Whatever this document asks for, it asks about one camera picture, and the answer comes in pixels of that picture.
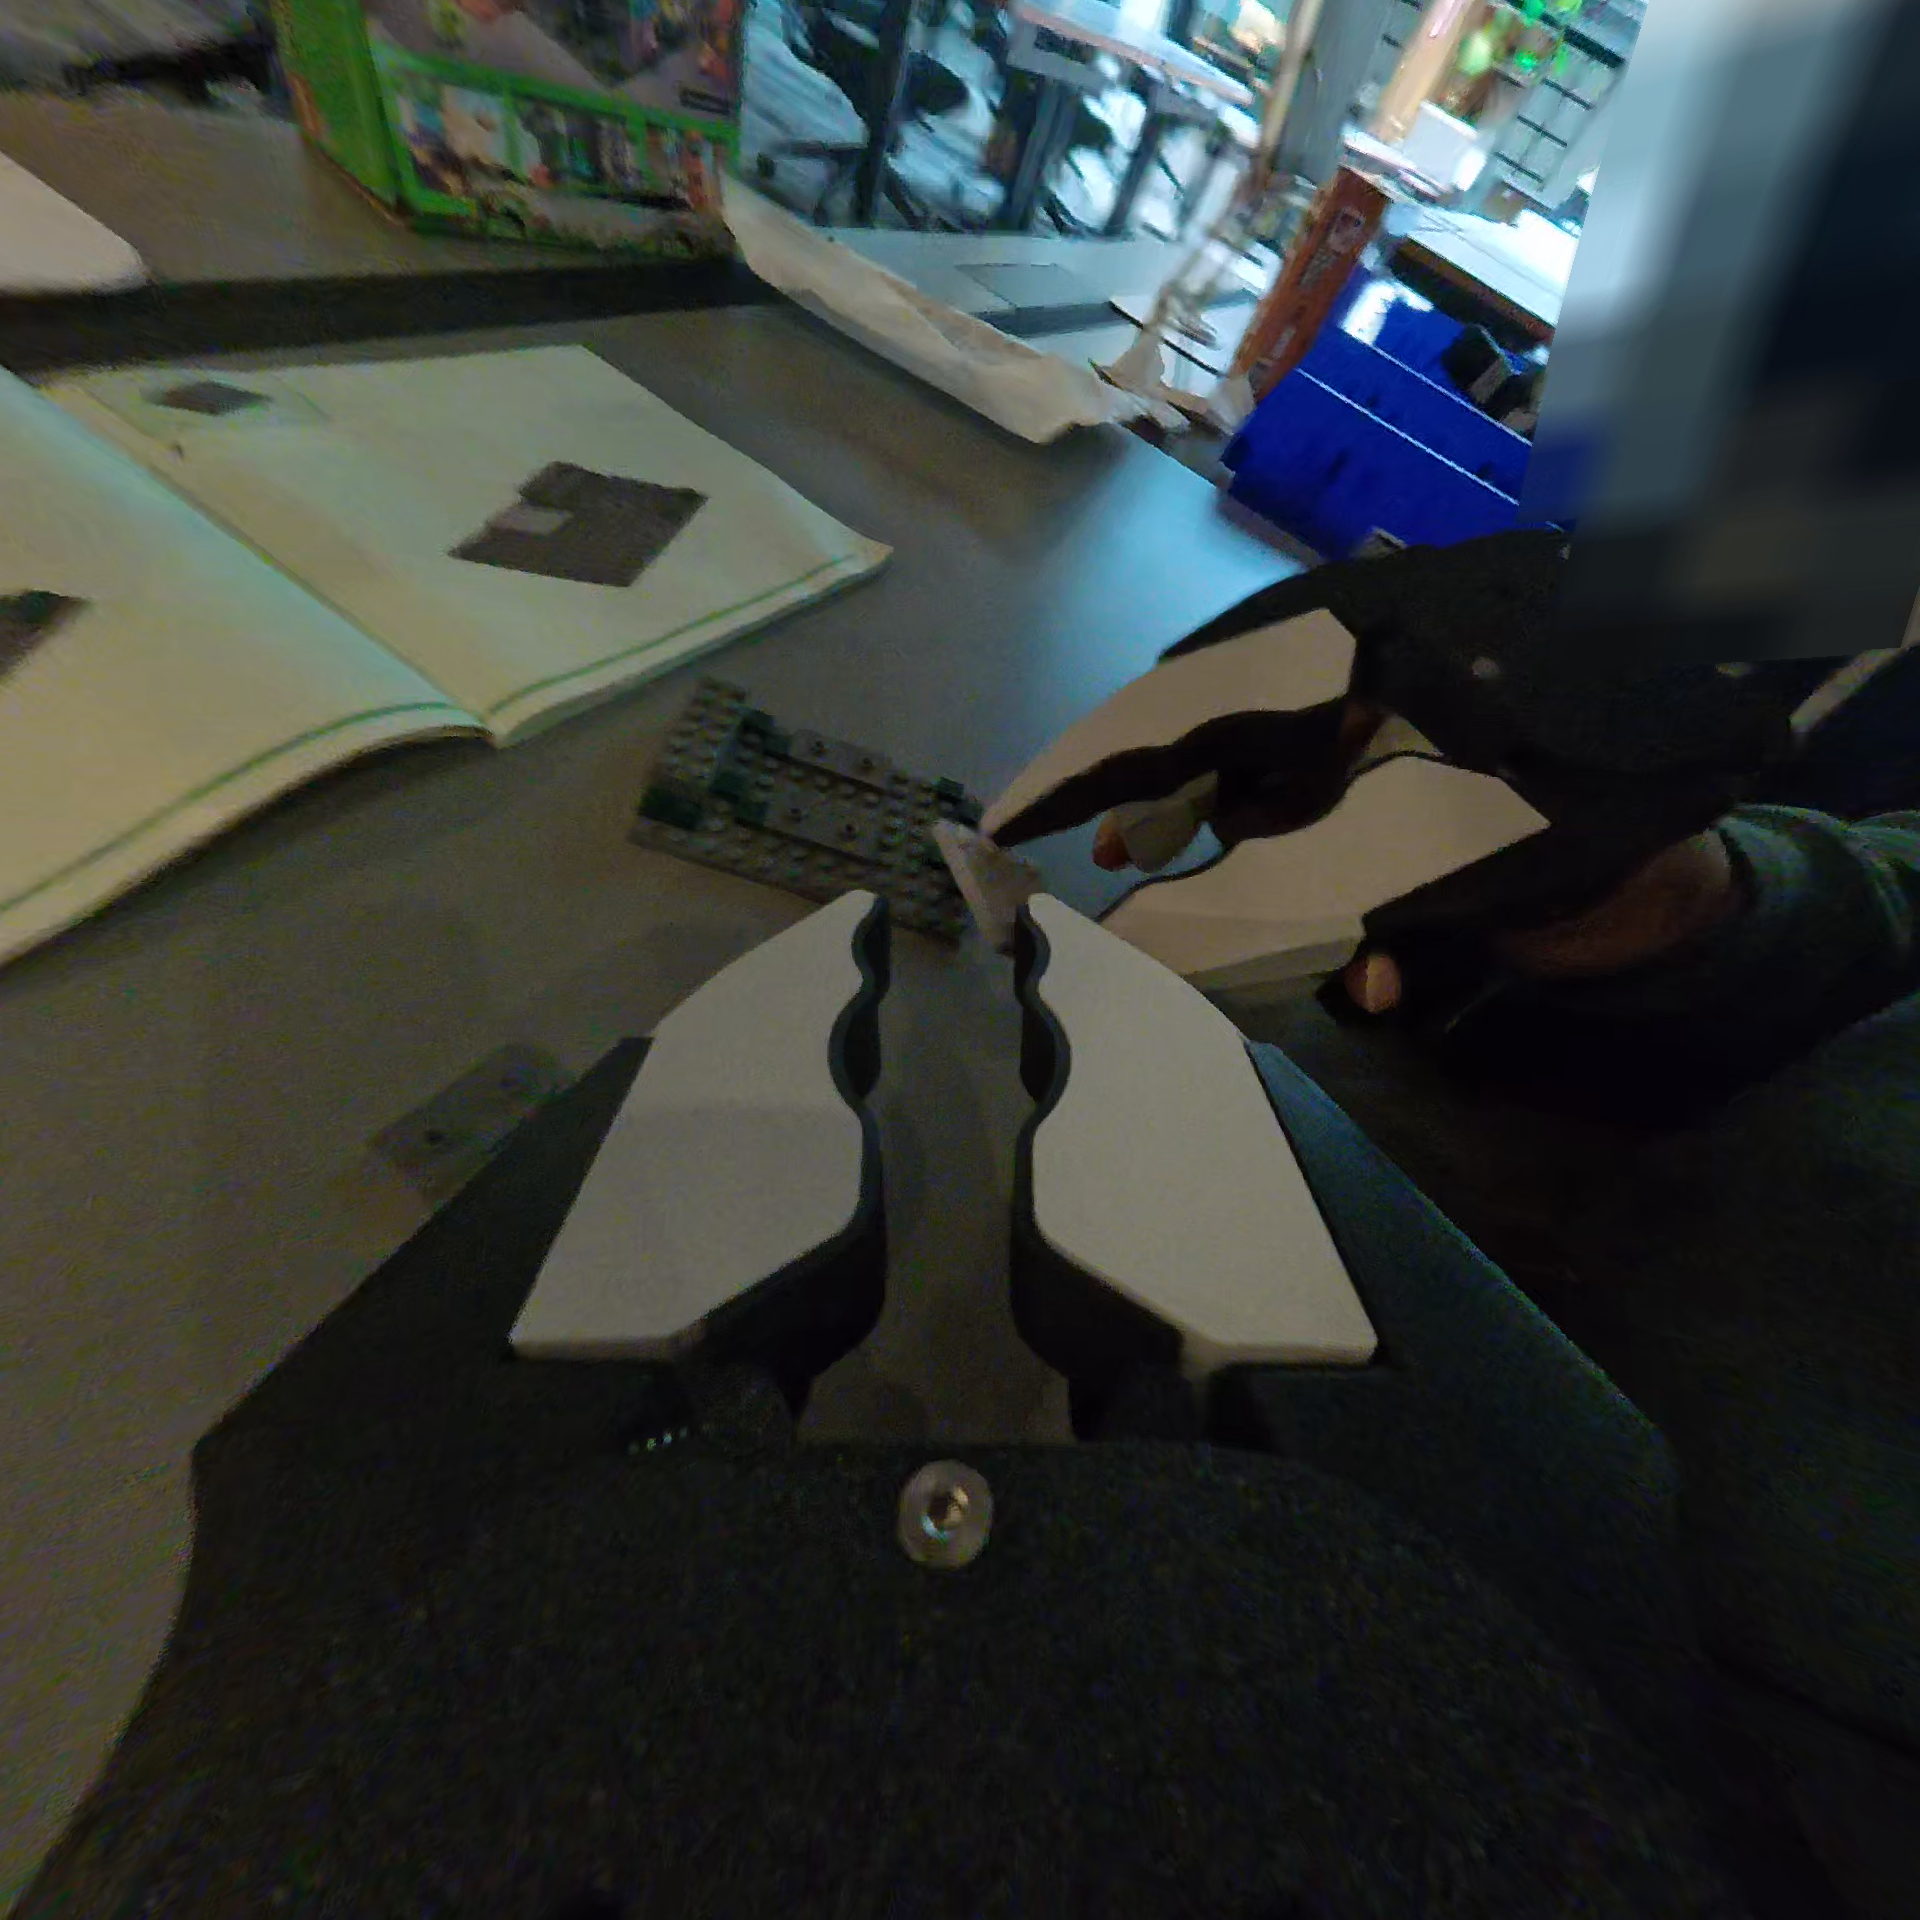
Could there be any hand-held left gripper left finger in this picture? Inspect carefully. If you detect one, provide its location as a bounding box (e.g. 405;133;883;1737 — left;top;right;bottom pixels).
510;888;889;1365

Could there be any grey long building brick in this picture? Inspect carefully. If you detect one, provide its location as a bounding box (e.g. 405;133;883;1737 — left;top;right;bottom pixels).
643;675;769;829

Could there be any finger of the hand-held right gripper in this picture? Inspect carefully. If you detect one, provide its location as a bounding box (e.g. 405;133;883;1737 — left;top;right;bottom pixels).
978;607;1361;845
1099;747;1558;993

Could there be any colourful green-edged toy box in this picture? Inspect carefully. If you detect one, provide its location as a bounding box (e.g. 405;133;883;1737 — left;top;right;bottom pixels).
271;0;747;260

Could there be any crumpled white paper bag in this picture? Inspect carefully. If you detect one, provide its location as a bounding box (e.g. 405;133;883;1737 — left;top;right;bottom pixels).
726;181;1192;447

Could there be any light grey square plate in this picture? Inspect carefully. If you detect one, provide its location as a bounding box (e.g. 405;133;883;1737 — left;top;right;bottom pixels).
934;815;1048;952

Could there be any wooden background table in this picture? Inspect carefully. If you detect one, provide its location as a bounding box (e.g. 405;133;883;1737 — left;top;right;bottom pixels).
1002;0;1270;239

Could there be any grey smooth two-hole tile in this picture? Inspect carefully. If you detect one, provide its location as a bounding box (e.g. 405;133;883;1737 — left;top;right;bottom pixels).
374;1045;565;1190

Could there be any white instruction booklet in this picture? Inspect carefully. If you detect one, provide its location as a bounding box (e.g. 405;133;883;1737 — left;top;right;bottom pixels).
0;345;894;964

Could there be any person's right forearm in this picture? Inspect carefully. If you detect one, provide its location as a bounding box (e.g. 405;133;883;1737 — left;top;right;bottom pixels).
1710;803;1920;1051

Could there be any adjoining grey table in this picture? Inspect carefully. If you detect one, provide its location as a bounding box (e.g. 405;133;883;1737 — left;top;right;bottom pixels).
0;83;1278;376

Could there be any orange cardboard box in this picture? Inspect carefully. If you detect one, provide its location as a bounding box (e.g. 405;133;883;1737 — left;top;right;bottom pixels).
1232;161;1394;404

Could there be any blue plastic bin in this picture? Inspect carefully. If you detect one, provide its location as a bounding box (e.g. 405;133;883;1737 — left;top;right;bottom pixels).
1219;285;1576;559

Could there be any black office chair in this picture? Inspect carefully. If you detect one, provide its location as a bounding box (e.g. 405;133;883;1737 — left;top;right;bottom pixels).
743;0;970;204

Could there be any person's right hand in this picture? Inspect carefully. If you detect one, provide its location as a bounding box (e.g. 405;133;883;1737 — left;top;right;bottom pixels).
1339;829;1760;1059

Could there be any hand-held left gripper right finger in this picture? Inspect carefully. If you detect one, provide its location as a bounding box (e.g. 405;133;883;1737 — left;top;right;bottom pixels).
1013;895;1378;1389

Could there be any grey studded building baseplate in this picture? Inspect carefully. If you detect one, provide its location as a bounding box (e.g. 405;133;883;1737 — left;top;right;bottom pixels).
632;675;994;944

